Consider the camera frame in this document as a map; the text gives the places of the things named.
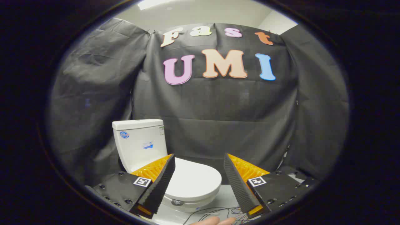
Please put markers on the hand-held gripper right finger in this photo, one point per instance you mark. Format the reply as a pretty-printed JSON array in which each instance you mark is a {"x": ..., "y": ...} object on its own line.
[{"x": 239, "y": 187}]

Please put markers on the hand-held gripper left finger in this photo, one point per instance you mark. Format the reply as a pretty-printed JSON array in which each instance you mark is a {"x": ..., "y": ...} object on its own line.
[{"x": 157, "y": 184}]

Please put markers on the white toilet lid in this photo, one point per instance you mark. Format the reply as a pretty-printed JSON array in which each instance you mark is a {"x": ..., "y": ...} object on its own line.
[{"x": 197, "y": 181}]

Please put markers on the white ceramic toilet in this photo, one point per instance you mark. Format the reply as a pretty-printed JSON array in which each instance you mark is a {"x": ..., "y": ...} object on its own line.
[{"x": 137, "y": 140}]

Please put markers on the black backdrop cloth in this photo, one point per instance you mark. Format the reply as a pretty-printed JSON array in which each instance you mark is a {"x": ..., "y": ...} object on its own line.
[{"x": 218, "y": 118}]

